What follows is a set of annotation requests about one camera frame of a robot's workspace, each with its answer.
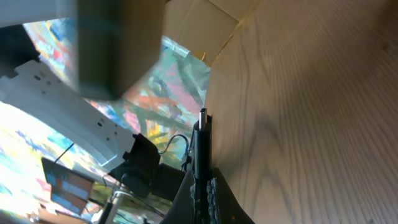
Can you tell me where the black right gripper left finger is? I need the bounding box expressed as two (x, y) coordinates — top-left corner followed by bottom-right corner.
(160, 171), (199, 224)

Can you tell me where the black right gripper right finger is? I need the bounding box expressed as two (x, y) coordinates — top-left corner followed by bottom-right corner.
(206, 167), (254, 224)

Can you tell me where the black USB charging cable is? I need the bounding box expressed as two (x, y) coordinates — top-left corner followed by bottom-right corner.
(192, 108), (214, 224)

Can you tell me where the Galaxy smartphone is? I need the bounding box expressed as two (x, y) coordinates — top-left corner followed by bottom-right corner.
(76, 0), (166, 100)

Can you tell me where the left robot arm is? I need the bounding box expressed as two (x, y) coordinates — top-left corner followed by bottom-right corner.
(1, 25), (184, 200)

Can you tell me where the colourful patterned floor mat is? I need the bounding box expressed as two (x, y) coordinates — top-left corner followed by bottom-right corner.
(1, 19), (210, 216)

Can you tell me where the white perforated panel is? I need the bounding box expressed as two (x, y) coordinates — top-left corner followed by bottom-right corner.
(1, 60), (135, 171)

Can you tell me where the brown cardboard box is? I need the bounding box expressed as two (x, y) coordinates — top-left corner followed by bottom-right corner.
(163, 0), (257, 65)

